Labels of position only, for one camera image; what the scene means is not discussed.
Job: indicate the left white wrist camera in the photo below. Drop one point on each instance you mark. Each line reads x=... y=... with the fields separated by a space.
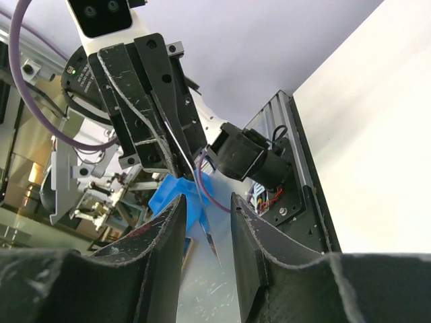
x=104 y=23

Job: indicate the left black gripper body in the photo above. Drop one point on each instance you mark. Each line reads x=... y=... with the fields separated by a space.
x=79 y=80

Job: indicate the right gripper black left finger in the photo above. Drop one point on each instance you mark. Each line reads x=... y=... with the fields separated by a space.
x=134 y=279

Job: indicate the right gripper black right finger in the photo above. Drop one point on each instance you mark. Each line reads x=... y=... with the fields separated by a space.
x=281 y=280

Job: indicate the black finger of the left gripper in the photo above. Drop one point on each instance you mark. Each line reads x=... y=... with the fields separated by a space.
x=126 y=93
x=157 y=65

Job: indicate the black VIP card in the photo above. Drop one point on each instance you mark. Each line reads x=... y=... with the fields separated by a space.
x=203 y=220

